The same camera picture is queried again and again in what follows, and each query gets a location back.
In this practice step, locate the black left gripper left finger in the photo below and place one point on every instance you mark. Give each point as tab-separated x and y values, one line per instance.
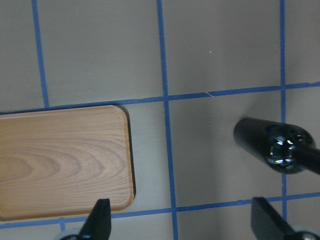
98	224

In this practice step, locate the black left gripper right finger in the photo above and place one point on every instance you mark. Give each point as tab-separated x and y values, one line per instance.
267	224

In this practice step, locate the dark wine bottle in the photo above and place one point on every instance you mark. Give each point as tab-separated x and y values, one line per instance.
286	148

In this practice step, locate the wooden tray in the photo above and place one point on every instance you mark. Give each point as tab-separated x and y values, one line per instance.
58	163

